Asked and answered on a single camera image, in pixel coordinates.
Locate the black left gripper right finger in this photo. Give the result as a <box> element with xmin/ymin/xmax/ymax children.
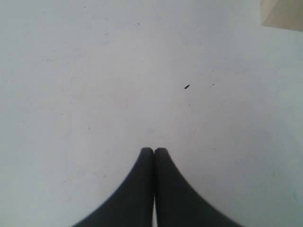
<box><xmin>154</xmin><ymin>148</ymin><xmax>240</xmax><ymax>227</ymax></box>

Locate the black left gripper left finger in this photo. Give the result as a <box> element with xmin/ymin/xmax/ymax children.
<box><xmin>75</xmin><ymin>148</ymin><xmax>154</xmax><ymax>227</ymax></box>

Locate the light wooden cube block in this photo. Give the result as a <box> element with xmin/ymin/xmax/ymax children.
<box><xmin>260</xmin><ymin>0</ymin><xmax>303</xmax><ymax>32</ymax></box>

